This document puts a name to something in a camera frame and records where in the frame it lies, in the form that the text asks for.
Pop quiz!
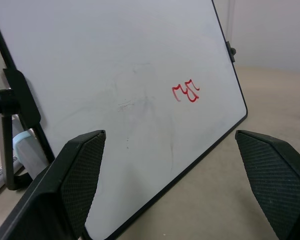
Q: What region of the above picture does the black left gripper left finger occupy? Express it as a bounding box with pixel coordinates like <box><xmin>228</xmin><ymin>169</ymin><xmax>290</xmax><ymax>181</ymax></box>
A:
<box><xmin>0</xmin><ymin>129</ymin><xmax>107</xmax><ymax>240</ymax></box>

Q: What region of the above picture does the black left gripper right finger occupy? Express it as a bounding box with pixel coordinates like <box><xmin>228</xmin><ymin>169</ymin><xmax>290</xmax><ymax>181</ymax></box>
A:
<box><xmin>234</xmin><ymin>129</ymin><xmax>300</xmax><ymax>240</ymax></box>

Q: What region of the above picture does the light blue whiteboard eraser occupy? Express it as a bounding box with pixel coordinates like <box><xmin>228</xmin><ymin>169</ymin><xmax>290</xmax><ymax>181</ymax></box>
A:
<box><xmin>11</xmin><ymin>128</ymin><xmax>50</xmax><ymax>185</ymax></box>

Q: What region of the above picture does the white marker pen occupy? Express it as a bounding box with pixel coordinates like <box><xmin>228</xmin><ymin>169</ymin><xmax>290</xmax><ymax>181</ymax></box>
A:
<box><xmin>0</xmin><ymin>152</ymin><xmax>22</xmax><ymax>200</ymax></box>

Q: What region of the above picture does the black whiteboard stand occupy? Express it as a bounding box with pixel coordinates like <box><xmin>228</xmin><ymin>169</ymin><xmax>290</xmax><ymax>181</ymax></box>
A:
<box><xmin>0</xmin><ymin>67</ymin><xmax>42</xmax><ymax>191</ymax></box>

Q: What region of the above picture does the black-framed whiteboard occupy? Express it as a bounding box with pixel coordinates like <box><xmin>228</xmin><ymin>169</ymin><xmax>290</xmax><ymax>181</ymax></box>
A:
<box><xmin>0</xmin><ymin>0</ymin><xmax>249</xmax><ymax>240</ymax></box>

